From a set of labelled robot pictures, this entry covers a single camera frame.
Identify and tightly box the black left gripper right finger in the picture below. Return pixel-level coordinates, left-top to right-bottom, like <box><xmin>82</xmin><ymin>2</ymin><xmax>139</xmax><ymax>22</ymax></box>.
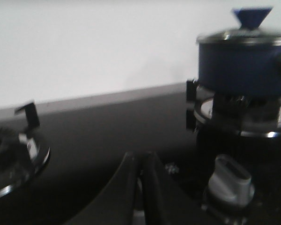
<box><xmin>142</xmin><ymin>152</ymin><xmax>203</xmax><ymax>225</ymax></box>

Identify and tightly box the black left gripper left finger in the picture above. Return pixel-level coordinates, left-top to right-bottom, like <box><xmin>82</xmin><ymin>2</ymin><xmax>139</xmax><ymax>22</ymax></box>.
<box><xmin>65</xmin><ymin>151</ymin><xmax>138</xmax><ymax>225</ymax></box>

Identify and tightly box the left burner pot support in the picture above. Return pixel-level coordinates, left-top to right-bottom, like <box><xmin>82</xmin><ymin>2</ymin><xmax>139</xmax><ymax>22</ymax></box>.
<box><xmin>0</xmin><ymin>102</ymin><xmax>51</xmax><ymax>198</ymax></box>

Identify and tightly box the black pot support grate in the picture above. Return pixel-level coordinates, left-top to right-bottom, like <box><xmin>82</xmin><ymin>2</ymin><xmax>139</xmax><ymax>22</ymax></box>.
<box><xmin>186</xmin><ymin>80</ymin><xmax>281</xmax><ymax>138</ymax></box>

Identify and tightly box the blue cooking pot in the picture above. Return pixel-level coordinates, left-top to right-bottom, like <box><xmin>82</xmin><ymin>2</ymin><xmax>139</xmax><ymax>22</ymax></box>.
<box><xmin>198</xmin><ymin>44</ymin><xmax>281</xmax><ymax>98</ymax></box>

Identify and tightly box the silver stove knob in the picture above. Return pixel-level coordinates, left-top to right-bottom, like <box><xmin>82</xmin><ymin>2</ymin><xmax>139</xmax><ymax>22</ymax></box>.
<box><xmin>207</xmin><ymin>154</ymin><xmax>255</xmax><ymax>208</ymax></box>

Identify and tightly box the black glass cooktop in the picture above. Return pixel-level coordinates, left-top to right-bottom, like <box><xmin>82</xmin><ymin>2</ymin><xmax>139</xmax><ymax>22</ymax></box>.
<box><xmin>0</xmin><ymin>90</ymin><xmax>281</xmax><ymax>225</ymax></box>

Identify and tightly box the black left gas burner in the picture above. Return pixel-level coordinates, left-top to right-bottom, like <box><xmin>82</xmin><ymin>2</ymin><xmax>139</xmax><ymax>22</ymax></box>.
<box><xmin>0</xmin><ymin>127</ymin><xmax>31</xmax><ymax>186</ymax></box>

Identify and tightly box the black gas burner head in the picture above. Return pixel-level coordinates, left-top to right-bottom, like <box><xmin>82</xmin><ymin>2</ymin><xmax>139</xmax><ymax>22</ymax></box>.
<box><xmin>213</xmin><ymin>93</ymin><xmax>281</xmax><ymax>121</ymax></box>

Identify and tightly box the glass lid with blue knob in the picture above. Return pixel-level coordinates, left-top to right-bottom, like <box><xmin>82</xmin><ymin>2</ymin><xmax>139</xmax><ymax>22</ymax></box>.
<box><xmin>196</xmin><ymin>6</ymin><xmax>281</xmax><ymax>46</ymax></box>

